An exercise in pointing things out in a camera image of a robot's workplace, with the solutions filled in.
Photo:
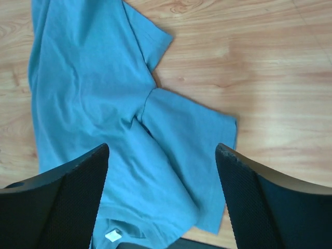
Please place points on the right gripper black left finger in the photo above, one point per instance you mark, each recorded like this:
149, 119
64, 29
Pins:
55, 209

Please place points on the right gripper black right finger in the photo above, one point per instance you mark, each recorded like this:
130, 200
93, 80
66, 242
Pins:
269, 209

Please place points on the grey-blue t-shirt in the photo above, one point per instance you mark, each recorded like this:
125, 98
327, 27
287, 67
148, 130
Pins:
90, 74

